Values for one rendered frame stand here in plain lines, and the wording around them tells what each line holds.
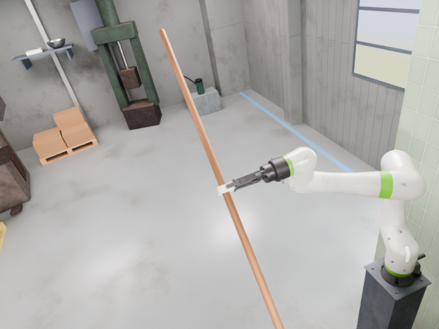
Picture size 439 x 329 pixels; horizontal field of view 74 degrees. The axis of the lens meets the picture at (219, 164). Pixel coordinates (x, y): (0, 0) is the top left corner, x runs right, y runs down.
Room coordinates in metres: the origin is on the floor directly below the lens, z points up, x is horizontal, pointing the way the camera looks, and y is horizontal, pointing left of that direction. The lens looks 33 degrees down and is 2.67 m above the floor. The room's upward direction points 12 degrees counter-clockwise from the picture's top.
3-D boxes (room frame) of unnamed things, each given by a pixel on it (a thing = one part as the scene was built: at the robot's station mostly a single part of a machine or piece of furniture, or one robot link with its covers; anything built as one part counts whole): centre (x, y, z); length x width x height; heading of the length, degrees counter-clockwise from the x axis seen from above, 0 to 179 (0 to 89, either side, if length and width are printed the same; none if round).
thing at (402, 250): (0.87, -0.79, 1.36); 0.16 x 0.13 x 0.19; 163
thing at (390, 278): (0.87, -0.84, 1.23); 0.26 x 0.15 x 0.06; 103
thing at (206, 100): (6.61, 0.17, 0.46); 0.95 x 0.76 x 0.91; 13
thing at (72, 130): (5.93, 3.14, 0.35); 1.26 x 0.96 x 0.71; 103
